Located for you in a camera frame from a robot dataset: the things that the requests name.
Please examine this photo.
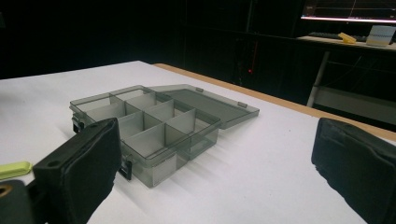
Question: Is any yellow block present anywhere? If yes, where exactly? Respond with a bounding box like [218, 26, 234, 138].
[337, 32, 358, 45]

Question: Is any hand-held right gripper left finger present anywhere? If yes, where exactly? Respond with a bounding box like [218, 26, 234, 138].
[32, 117, 123, 224]

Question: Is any black keyboard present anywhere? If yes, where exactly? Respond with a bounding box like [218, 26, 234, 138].
[307, 31, 369, 43]

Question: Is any wooden background desk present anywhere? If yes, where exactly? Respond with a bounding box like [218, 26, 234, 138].
[296, 35, 396, 52]

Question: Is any white striped box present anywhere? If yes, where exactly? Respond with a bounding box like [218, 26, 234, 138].
[365, 24, 396, 49]

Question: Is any transparent grey compartment organizer box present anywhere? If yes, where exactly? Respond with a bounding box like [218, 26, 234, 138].
[68, 83, 261, 189]

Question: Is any white metal desk leg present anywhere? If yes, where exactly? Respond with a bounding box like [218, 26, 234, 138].
[306, 50, 331, 108]

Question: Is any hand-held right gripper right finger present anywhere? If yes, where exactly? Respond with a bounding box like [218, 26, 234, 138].
[310, 117, 396, 224]

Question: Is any computer monitor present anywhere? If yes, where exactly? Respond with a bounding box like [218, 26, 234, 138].
[300, 0, 396, 24]

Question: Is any light green flat object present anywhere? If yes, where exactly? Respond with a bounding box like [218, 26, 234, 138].
[0, 161, 34, 181]

